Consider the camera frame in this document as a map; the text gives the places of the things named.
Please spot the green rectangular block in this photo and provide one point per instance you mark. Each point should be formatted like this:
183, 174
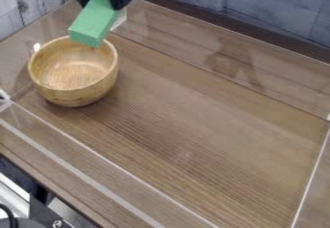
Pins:
90, 28

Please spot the wooden bowl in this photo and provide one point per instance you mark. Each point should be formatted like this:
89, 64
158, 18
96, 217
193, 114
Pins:
74, 74

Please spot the clear acrylic corner bracket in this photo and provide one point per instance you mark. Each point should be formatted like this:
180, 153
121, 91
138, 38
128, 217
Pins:
121, 19

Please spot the black metal mount bracket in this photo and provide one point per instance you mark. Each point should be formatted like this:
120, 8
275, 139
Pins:
42, 214

